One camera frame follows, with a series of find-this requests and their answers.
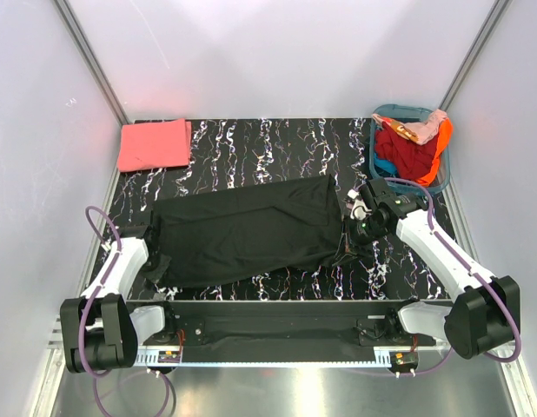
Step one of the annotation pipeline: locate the aluminium frame post right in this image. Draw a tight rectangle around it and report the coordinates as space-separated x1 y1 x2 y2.
439 0 512 112

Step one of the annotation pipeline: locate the orange t shirt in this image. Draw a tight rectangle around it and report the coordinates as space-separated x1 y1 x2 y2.
415 118 454 187

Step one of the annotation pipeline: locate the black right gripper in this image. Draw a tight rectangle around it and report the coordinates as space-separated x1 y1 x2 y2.
333 215 389 267

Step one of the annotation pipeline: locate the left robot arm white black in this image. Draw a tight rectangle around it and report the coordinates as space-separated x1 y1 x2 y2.
60 224 178 374

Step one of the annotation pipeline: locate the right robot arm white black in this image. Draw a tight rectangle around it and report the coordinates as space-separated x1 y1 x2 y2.
344 178 522 363

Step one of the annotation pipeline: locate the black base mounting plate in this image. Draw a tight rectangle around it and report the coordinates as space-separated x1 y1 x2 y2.
127 299 437 364

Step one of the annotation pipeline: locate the aluminium frame post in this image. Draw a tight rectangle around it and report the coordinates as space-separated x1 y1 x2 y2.
51 0 129 125
439 0 512 112

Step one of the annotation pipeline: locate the teal plastic laundry basket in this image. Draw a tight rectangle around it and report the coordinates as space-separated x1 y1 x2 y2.
369 104 454 195

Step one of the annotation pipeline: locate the aluminium frame post left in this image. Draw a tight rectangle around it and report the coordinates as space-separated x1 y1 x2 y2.
51 0 129 125

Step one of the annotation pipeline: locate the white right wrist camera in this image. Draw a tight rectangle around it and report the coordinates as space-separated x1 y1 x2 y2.
345 189 371 221

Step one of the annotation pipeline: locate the light pink t shirt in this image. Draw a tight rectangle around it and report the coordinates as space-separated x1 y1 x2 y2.
372 109 448 145

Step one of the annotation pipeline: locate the blue t shirt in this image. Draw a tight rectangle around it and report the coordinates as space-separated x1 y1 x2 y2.
374 153 398 176

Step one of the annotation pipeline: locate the folded pink t shirt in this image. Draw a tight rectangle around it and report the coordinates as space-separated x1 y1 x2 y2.
116 119 191 173

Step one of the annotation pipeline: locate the aluminium rail front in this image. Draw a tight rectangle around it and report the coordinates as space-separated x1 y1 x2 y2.
48 318 451 352

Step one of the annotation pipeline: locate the white slotted cable duct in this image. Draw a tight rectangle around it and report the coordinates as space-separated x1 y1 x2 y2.
134 348 392 369

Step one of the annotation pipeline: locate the black t shirt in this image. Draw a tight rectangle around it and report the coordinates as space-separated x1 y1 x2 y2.
143 175 368 288

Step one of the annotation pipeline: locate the dark red t shirt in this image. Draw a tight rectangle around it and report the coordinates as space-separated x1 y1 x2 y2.
375 129 419 181

